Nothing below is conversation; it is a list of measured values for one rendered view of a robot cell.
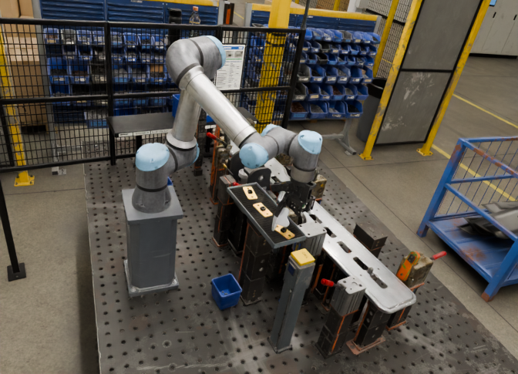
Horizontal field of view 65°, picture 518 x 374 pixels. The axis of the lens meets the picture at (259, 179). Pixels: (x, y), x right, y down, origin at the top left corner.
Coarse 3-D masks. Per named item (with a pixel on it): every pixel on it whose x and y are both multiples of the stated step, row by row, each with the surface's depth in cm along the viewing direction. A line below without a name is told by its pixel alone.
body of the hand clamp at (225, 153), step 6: (216, 150) 217; (222, 150) 215; (228, 150) 217; (216, 156) 219; (222, 156) 217; (228, 156) 219; (216, 162) 220; (222, 162) 219; (216, 168) 221; (222, 168) 221; (216, 174) 224; (222, 174) 224; (216, 180) 226; (216, 186) 227; (216, 192) 228; (210, 198) 234; (216, 198) 231
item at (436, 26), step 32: (416, 0) 383; (448, 0) 400; (480, 0) 416; (416, 32) 406; (448, 32) 422; (416, 64) 429; (448, 64) 447; (384, 96) 435; (416, 96) 457; (448, 96) 470; (384, 128) 463; (416, 128) 485
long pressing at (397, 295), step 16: (272, 160) 224; (272, 176) 210; (288, 176) 213; (320, 208) 191; (336, 224) 182; (336, 240) 172; (352, 240) 174; (336, 256) 163; (352, 256) 165; (368, 256) 166; (352, 272) 157; (384, 272) 159; (368, 288) 150; (384, 288) 152; (400, 288) 153; (384, 304) 145; (400, 304) 146
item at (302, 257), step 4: (304, 248) 140; (292, 252) 137; (296, 252) 137; (300, 252) 138; (304, 252) 138; (308, 252) 138; (292, 256) 136; (296, 256) 136; (300, 256) 136; (304, 256) 136; (308, 256) 136; (296, 260) 135; (300, 260) 134; (304, 260) 135; (308, 260) 135; (312, 260) 135; (300, 264) 133
